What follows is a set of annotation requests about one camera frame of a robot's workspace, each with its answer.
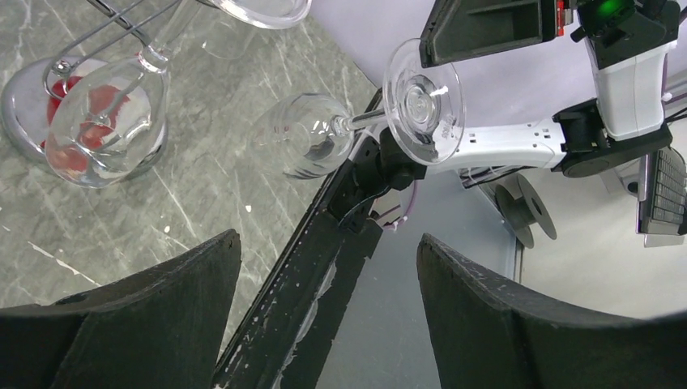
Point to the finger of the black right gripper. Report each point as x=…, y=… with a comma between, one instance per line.
x=460, y=30

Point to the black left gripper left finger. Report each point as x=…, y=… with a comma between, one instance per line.
x=159, y=328

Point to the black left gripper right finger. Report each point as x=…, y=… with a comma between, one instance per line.
x=488, y=331

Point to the clear wine glass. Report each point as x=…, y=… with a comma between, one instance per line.
x=309, y=135
x=145, y=78

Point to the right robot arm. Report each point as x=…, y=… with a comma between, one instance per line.
x=627, y=44

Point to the red plastic wine glass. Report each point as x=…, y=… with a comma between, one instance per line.
x=91, y=136

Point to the chrome wine glass rack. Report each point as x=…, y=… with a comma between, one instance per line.
x=28, y=100

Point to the black keyboard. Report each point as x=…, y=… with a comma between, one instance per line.
x=662, y=193

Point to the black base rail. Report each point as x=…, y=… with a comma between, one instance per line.
x=286, y=335

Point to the black cable spool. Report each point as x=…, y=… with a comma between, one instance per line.
x=522, y=212

